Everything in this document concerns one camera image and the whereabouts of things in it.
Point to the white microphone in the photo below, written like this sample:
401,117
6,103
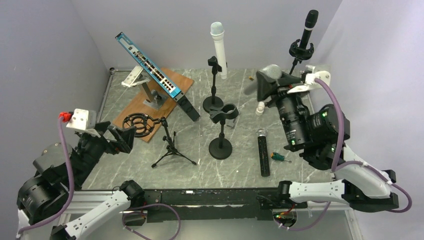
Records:
217,33

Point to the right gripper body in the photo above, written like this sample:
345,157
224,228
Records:
283,98

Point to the white plastic pipe fitting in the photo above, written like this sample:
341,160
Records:
260,108

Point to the black stand with shock mount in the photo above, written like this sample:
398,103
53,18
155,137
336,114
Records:
300,53

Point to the metal switch stand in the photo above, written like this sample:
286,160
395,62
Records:
153,98

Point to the grey plastic bracket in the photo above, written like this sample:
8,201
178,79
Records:
232,123

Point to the black base frame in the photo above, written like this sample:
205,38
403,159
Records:
159,205

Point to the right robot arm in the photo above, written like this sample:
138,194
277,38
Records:
320,139

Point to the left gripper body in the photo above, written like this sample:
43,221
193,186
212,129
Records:
92,148

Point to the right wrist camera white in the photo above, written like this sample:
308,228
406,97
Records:
309,83

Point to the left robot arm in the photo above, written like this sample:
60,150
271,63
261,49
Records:
60,171

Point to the black slim microphone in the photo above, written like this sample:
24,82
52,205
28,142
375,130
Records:
310,22

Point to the black tripod shock-mount stand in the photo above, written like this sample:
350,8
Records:
145,126

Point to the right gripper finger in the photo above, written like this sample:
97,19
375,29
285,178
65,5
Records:
264,88
287,80

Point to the blue network switch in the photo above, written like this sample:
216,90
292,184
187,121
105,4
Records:
159,76

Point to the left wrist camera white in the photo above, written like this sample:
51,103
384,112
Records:
83,121

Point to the black round-base clip stand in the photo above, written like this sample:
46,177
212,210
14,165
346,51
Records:
221,148

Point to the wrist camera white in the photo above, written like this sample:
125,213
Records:
83,121
309,83

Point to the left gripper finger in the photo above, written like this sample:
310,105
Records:
124,138
112,149

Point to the green orange screwdriver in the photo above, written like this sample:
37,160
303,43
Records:
278,157

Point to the black stand for white microphone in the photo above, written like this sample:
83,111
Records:
213,101

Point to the grey condenser microphone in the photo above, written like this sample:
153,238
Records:
272,73

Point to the black handheld microphone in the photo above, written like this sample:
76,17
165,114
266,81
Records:
263,152

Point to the wooden board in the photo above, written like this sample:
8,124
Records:
136,104

